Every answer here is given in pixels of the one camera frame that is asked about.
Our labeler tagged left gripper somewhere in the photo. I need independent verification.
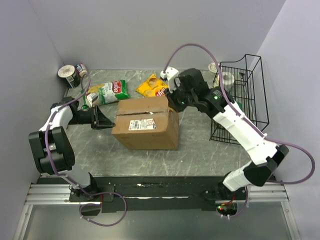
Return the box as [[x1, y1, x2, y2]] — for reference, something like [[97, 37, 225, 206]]
[[68, 105, 116, 130]]

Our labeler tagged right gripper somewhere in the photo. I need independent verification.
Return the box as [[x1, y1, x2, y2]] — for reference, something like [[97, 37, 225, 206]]
[[162, 81, 196, 113]]

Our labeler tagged brown cardboard box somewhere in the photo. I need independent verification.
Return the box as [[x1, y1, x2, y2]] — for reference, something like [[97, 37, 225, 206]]
[[111, 96, 179, 150]]

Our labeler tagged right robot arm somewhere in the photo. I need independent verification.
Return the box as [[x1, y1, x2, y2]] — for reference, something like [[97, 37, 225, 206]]
[[160, 67, 289, 200]]

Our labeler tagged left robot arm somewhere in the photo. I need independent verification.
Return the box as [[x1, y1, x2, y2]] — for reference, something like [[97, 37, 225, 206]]
[[28, 96, 115, 201]]

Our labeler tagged yellow Lays chips bag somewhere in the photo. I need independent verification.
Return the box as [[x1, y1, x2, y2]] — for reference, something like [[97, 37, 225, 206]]
[[135, 73, 168, 97]]

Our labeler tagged green Chuba chips bag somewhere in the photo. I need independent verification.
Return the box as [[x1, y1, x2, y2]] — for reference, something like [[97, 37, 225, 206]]
[[85, 79, 130, 106]]

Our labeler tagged white cup behind basket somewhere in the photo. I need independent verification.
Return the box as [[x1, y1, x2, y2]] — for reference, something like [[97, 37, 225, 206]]
[[208, 62, 218, 75]]

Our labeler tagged white cup in basket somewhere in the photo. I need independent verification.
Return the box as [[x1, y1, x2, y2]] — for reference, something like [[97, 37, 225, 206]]
[[221, 71, 235, 92]]

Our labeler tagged blue white can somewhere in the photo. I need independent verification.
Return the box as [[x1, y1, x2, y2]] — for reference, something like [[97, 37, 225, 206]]
[[74, 63, 88, 78]]

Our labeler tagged dark cup white lid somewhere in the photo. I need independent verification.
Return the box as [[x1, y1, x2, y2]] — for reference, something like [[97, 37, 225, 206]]
[[57, 65, 80, 89]]

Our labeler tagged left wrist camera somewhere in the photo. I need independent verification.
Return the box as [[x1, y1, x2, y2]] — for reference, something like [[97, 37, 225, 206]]
[[86, 92, 99, 107]]

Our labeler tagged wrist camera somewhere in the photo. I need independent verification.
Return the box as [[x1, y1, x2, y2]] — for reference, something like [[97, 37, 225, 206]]
[[86, 92, 99, 107], [160, 66, 179, 93]]

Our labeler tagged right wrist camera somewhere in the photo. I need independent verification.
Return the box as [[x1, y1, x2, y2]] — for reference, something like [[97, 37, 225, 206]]
[[160, 66, 179, 93]]

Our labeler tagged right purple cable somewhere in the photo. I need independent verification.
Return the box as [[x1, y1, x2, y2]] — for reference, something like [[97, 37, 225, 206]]
[[163, 43, 315, 218]]

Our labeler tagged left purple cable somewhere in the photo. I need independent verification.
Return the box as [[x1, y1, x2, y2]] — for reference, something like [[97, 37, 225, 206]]
[[44, 72, 101, 198]]

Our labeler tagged black wire basket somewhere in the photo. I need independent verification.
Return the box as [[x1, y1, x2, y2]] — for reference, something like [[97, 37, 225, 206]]
[[219, 54, 270, 131]]

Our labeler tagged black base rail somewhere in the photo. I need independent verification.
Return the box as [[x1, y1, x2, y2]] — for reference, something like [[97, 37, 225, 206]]
[[69, 176, 248, 213]]

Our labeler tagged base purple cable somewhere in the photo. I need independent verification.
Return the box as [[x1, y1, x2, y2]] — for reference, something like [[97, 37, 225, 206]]
[[79, 192, 128, 229]]

